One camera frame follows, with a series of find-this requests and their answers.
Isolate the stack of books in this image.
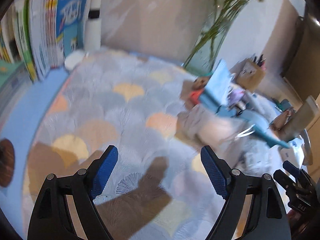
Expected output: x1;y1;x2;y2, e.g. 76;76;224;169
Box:
1;0;88;81

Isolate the plaid packaged face mask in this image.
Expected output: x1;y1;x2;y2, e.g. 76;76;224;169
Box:
177;105;248;148

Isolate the purple wet wipes pack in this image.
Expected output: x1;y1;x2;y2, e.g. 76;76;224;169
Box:
227;87;245;107

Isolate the red soft object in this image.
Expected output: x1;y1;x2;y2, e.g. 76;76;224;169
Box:
189;89;203;105

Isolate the white tissue pack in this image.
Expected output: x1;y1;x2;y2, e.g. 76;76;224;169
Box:
278;135;313;168

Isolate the light blue surgical mask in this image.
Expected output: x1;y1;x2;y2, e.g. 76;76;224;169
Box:
204;59;235;106

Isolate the patterned table cloth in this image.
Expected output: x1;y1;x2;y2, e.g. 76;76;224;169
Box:
0;47;303;240

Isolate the beige mini bag keychain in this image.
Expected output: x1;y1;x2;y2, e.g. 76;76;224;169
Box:
270;107;294;131

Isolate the glass vase with stems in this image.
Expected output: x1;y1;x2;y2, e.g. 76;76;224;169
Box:
183;0;264;76

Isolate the cardboard pen holder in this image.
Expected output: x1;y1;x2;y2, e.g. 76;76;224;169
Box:
236;59;266;93

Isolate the beige thermos bottle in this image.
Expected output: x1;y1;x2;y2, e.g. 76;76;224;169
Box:
279;95;319;142

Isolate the blue fabric pouch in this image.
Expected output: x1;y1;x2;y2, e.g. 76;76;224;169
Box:
199;92;236;118

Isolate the teal drawstring pouch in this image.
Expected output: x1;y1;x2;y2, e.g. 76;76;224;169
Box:
237;109;291;149

